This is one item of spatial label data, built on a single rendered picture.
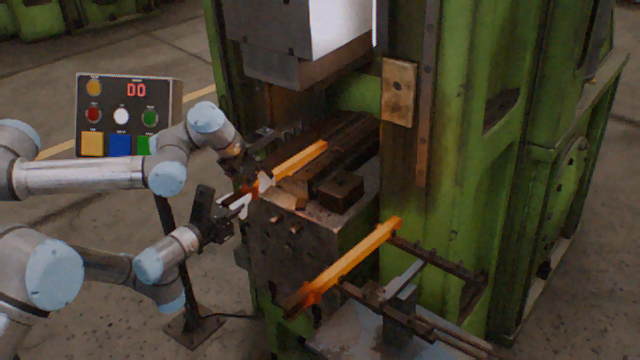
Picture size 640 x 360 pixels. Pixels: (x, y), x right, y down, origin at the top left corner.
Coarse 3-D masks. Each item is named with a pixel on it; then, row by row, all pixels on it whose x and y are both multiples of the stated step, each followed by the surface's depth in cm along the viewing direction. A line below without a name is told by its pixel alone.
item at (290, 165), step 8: (320, 144) 171; (304, 152) 167; (312, 152) 168; (288, 160) 164; (296, 160) 164; (304, 160) 166; (280, 168) 160; (288, 168) 161; (280, 176) 159; (256, 184) 153; (240, 192) 149; (248, 192) 150; (256, 192) 151; (224, 200) 146; (232, 200) 146
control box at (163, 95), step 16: (80, 80) 179; (96, 80) 177; (112, 80) 176; (128, 80) 175; (144, 80) 174; (160, 80) 173; (176, 80) 175; (80, 96) 179; (96, 96) 178; (112, 96) 177; (128, 96) 175; (144, 96) 174; (160, 96) 173; (176, 96) 175; (80, 112) 180; (112, 112) 177; (128, 112) 176; (144, 112) 174; (160, 112) 173; (176, 112) 176; (80, 128) 180; (96, 128) 179; (112, 128) 178; (128, 128) 176; (144, 128) 175; (160, 128) 174; (80, 144) 181
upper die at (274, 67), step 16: (368, 32) 160; (256, 48) 145; (336, 48) 150; (352, 48) 156; (368, 48) 162; (256, 64) 148; (272, 64) 144; (288, 64) 141; (304, 64) 141; (320, 64) 146; (336, 64) 152; (272, 80) 147; (288, 80) 144; (304, 80) 143
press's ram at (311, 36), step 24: (240, 0) 140; (264, 0) 135; (288, 0) 131; (312, 0) 127; (336, 0) 134; (360, 0) 143; (240, 24) 145; (264, 24) 139; (288, 24) 134; (312, 24) 130; (336, 24) 138; (360, 24) 146; (288, 48) 138; (312, 48) 133
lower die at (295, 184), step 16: (336, 112) 194; (352, 112) 192; (320, 128) 185; (336, 128) 181; (352, 128) 180; (368, 128) 181; (288, 144) 178; (304, 144) 176; (336, 144) 174; (352, 144) 174; (272, 160) 171; (320, 160) 167; (336, 160) 168; (288, 176) 163; (304, 176) 161; (320, 176) 164; (288, 192) 167; (304, 192) 162
